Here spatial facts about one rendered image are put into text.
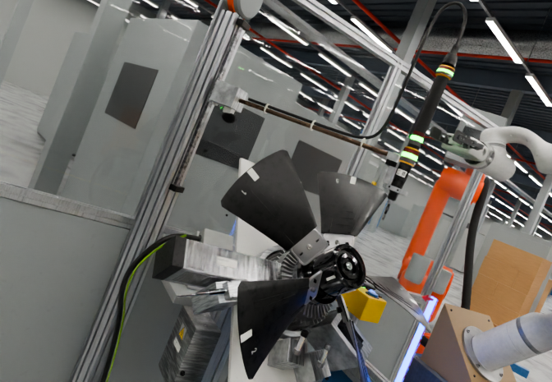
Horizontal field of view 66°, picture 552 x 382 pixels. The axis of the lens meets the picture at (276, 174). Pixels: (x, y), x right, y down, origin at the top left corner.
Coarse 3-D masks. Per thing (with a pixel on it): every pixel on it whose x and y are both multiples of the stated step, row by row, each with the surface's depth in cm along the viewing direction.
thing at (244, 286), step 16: (240, 288) 87; (256, 288) 90; (272, 288) 93; (288, 288) 97; (304, 288) 102; (240, 304) 87; (256, 304) 90; (272, 304) 94; (288, 304) 98; (240, 320) 87; (256, 320) 91; (272, 320) 95; (288, 320) 102; (240, 336) 88; (256, 336) 91; (272, 336) 97; (256, 352) 93; (256, 368) 94
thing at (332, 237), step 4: (324, 236) 123; (328, 236) 123; (332, 236) 122; (336, 236) 122; (340, 236) 122; (344, 236) 122; (348, 236) 121; (352, 236) 121; (328, 240) 122; (332, 240) 121; (340, 240) 121; (344, 240) 121; (348, 240) 120; (352, 240) 120; (332, 244) 120; (352, 244) 119; (328, 248) 120
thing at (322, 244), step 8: (312, 232) 113; (304, 240) 113; (312, 240) 113; (320, 240) 113; (296, 248) 113; (304, 248) 113; (312, 248) 113; (320, 248) 113; (296, 256) 113; (304, 256) 113; (312, 256) 113; (304, 264) 113
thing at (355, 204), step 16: (320, 176) 136; (336, 176) 136; (320, 192) 133; (336, 192) 132; (352, 192) 132; (368, 192) 133; (384, 192) 135; (320, 208) 129; (336, 208) 128; (352, 208) 127; (368, 208) 128; (336, 224) 124; (352, 224) 123
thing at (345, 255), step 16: (320, 256) 112; (336, 256) 108; (352, 256) 112; (304, 272) 114; (336, 272) 106; (352, 272) 111; (320, 288) 113; (336, 288) 108; (352, 288) 107; (320, 304) 114
